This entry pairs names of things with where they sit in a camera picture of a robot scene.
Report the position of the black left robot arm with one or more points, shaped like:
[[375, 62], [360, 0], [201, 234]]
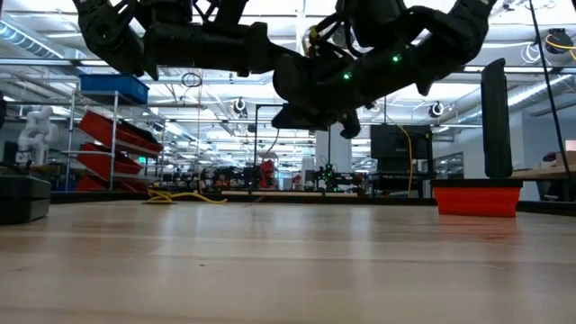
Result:
[[117, 31]]

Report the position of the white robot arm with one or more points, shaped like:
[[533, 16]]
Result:
[[38, 135]]

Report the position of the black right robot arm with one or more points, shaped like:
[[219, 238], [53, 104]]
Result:
[[427, 31]]

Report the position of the white building column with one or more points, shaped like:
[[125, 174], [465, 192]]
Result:
[[335, 153]]

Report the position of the black monitor on cart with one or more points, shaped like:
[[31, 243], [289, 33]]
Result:
[[396, 148]]

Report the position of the blue storage bin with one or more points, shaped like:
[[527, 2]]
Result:
[[112, 87]]

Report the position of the metal shelf rack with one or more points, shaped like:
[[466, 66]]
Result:
[[114, 135]]

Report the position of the red collapsible tray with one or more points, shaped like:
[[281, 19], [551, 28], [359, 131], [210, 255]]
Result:
[[477, 202]]

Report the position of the wood-topped work table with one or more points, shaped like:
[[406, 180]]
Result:
[[540, 173]]

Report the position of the cardboard box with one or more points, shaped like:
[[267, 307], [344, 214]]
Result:
[[568, 158]]

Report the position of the black zip case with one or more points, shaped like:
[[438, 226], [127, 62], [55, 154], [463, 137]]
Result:
[[22, 200]]

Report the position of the black gantry frame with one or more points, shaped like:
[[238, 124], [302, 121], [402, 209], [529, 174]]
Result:
[[256, 148]]

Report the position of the black aluminium table frame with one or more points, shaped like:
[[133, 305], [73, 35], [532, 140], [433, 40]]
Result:
[[382, 200]]

